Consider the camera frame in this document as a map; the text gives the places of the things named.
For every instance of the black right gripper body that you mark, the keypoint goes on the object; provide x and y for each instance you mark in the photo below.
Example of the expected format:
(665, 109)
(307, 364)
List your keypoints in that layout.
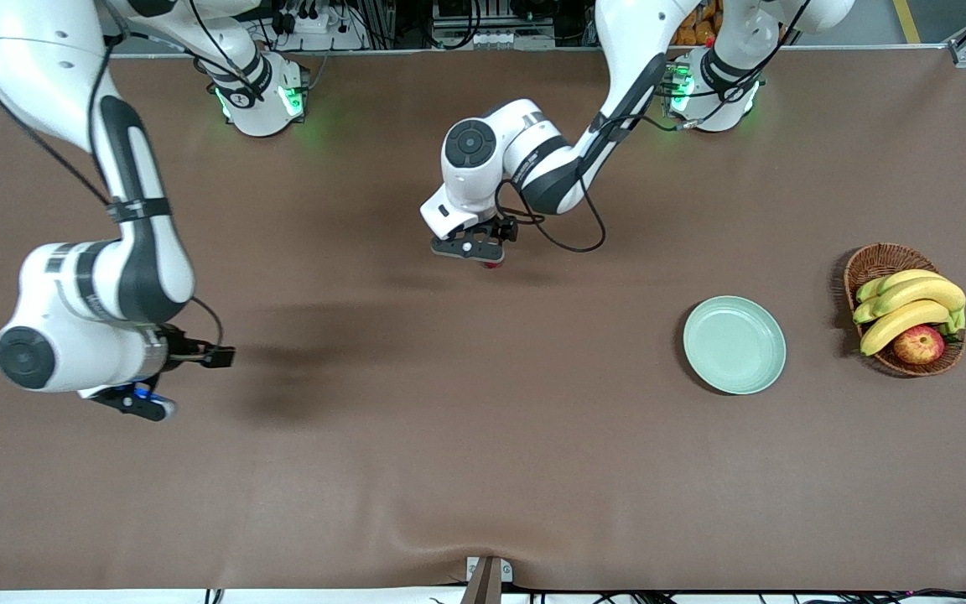
(182, 346)

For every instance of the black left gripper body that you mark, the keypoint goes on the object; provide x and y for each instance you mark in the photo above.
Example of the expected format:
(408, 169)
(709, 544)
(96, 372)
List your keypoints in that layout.
(502, 229)

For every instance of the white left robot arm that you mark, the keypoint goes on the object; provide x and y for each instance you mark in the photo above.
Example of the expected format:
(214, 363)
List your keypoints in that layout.
(642, 33)

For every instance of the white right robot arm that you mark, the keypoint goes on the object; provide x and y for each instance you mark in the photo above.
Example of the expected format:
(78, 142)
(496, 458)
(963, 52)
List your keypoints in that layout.
(55, 50)

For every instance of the pale green round plate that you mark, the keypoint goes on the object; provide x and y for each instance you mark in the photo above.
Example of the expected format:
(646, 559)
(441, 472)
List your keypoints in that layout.
(734, 345)

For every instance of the large table cover mat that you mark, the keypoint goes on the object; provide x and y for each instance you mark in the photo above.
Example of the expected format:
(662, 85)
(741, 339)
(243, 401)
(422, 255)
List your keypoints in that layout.
(483, 419)

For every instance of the white power strip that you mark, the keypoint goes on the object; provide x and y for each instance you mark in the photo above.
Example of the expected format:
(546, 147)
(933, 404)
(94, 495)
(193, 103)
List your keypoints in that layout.
(328, 38)

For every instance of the bag of orange buns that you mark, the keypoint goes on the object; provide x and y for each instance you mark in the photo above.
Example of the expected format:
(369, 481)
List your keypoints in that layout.
(697, 25)

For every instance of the brown stand pole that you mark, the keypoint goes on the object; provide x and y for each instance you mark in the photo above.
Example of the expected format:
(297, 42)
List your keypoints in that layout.
(485, 587)

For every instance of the brown wicker basket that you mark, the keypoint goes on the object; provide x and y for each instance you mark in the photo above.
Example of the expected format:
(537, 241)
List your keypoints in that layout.
(877, 260)

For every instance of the red yellow apple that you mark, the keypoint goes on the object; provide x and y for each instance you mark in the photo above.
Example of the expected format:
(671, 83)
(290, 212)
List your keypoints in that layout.
(919, 345)

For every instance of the silver mounting bracket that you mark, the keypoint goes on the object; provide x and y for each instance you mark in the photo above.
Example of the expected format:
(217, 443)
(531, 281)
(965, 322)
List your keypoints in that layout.
(506, 572)

